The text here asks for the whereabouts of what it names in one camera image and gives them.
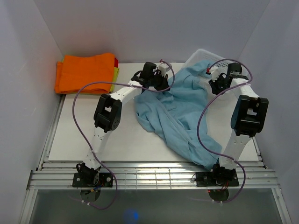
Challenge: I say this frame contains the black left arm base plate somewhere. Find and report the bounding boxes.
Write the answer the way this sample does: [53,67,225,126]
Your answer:
[72,172,114,188]

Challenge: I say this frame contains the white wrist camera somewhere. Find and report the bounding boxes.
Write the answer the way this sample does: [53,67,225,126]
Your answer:
[158,63,172,76]
[206,66,221,82]

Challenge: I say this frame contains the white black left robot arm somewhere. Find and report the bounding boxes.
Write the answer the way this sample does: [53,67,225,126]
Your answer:
[76,60,173,187]

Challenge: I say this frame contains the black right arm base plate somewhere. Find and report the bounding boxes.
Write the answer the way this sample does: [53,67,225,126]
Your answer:
[195,172,239,187]

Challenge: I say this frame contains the folded orange trousers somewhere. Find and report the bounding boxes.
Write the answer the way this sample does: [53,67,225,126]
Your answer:
[55,53,119,94]

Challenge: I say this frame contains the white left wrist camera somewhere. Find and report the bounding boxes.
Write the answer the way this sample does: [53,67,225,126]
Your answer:
[158,63,172,76]

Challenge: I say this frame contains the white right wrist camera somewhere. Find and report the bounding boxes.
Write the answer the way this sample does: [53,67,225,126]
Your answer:
[206,66,221,82]

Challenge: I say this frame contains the folded red trousers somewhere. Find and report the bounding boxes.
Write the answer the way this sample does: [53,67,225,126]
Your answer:
[114,57,119,68]

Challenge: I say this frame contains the white perforated plastic basket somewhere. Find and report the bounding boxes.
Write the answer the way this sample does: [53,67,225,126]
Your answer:
[182,49,228,89]

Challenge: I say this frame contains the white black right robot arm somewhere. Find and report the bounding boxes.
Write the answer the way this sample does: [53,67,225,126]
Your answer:
[206,63,269,186]

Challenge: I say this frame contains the light blue trousers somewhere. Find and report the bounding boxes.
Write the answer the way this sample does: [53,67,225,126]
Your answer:
[134,61,222,170]

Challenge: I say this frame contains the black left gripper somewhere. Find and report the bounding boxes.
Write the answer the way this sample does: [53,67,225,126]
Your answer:
[149,71,170,92]

